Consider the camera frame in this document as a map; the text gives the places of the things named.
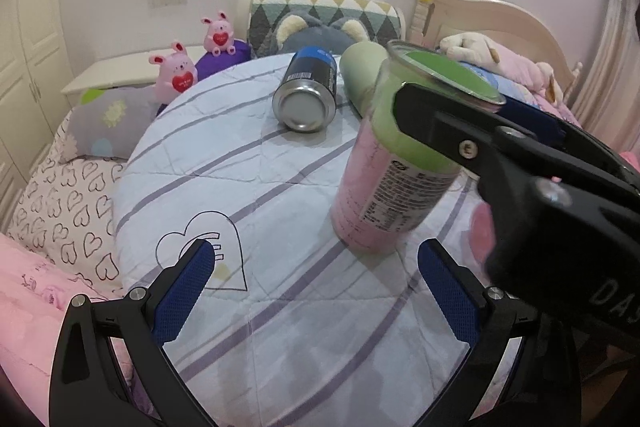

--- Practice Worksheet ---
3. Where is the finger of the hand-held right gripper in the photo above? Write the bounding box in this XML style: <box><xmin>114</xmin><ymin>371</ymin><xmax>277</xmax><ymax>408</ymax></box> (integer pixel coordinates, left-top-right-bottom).
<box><xmin>497</xmin><ymin>93</ymin><xmax>640</xmax><ymax>198</ymax></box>
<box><xmin>393</xmin><ymin>82</ymin><xmax>541</xmax><ymax>180</ymax></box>

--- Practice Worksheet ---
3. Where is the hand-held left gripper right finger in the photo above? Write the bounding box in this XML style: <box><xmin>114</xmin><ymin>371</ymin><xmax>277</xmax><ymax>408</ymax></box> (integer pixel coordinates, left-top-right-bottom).
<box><xmin>416</xmin><ymin>238</ymin><xmax>583</xmax><ymax>427</ymax></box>

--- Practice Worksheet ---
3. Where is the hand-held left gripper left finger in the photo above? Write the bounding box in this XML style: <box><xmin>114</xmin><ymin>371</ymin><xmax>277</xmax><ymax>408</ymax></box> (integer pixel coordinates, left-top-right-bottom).
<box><xmin>48</xmin><ymin>238</ymin><xmax>221</xmax><ymax>427</ymax></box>

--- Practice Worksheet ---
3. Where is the pink and green cup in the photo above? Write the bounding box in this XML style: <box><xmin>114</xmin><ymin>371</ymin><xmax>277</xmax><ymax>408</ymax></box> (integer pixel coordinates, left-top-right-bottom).
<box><xmin>330</xmin><ymin>39</ymin><xmax>507</xmax><ymax>256</ymax></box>

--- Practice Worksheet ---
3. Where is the cream pink plush toy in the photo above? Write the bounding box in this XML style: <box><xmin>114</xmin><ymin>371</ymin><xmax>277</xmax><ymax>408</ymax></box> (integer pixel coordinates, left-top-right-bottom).
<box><xmin>457</xmin><ymin>43</ymin><xmax>583</xmax><ymax>128</ymax></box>

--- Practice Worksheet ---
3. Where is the white plush toy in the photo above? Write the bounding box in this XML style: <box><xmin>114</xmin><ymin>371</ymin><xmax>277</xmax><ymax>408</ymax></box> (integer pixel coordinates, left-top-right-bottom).
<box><xmin>439</xmin><ymin>32</ymin><xmax>501</xmax><ymax>62</ymax></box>

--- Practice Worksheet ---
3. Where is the green bolster pillow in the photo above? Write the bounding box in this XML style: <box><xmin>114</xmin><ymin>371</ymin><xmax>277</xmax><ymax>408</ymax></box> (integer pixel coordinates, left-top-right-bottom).
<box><xmin>339</xmin><ymin>42</ymin><xmax>390</xmax><ymax>108</ymax></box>

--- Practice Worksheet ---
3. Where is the cream bed headboard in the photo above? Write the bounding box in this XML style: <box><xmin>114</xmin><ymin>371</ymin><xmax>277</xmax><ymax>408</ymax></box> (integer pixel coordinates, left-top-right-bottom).
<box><xmin>406</xmin><ymin>0</ymin><xmax>583</xmax><ymax>95</ymax></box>

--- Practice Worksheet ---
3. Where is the blue metal can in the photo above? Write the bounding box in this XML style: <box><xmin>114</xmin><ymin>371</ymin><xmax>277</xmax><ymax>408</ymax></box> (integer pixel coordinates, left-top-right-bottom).
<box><xmin>272</xmin><ymin>46</ymin><xmax>339</xmax><ymax>134</ymax></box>

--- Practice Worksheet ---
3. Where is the heart printed white pillow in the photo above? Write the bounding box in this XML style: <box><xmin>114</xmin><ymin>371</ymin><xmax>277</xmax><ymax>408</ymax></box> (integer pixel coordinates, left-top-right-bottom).
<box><xmin>6</xmin><ymin>107</ymin><xmax>128</xmax><ymax>300</ymax></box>

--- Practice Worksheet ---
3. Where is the pink quilt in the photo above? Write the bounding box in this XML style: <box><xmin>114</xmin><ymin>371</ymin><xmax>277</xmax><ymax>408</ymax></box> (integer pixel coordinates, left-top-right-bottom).
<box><xmin>0</xmin><ymin>232</ymin><xmax>138</xmax><ymax>408</ymax></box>

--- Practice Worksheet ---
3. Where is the grey bear plush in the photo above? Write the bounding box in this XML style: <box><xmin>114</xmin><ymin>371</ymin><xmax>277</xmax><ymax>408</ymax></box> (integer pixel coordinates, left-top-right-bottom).
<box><xmin>268</xmin><ymin>15</ymin><xmax>370</xmax><ymax>54</ymax></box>

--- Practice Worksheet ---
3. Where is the diamond patterned cushion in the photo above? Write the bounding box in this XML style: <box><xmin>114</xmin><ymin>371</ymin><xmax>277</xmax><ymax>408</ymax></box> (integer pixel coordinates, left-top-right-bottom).
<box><xmin>248</xmin><ymin>0</ymin><xmax>404</xmax><ymax>59</ymax></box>

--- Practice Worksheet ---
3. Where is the grey flower pillow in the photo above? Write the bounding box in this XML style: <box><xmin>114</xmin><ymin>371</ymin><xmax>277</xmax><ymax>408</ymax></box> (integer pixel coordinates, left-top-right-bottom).
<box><xmin>64</xmin><ymin>86</ymin><xmax>168</xmax><ymax>161</ymax></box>

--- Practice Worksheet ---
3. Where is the pink bunny toy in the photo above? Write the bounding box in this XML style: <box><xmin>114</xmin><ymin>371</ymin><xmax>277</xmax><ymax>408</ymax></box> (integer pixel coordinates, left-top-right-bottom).
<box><xmin>201</xmin><ymin>11</ymin><xmax>237</xmax><ymax>56</ymax></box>
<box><xmin>149</xmin><ymin>40</ymin><xmax>198</xmax><ymax>101</ymax></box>

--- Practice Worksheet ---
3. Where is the white bedside table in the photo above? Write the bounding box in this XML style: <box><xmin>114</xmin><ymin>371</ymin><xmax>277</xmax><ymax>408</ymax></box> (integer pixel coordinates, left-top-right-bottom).
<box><xmin>61</xmin><ymin>56</ymin><xmax>168</xmax><ymax>96</ymax></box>

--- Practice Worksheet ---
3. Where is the purple pillow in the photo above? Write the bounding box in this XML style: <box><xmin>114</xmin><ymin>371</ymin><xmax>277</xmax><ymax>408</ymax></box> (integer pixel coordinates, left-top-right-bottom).
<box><xmin>194</xmin><ymin>39</ymin><xmax>252</xmax><ymax>82</ymax></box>

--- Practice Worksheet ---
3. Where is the white wardrobe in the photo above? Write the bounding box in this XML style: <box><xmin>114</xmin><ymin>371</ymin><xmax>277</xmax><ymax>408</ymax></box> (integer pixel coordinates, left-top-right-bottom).
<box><xmin>0</xmin><ymin>0</ymin><xmax>68</xmax><ymax>202</ymax></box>

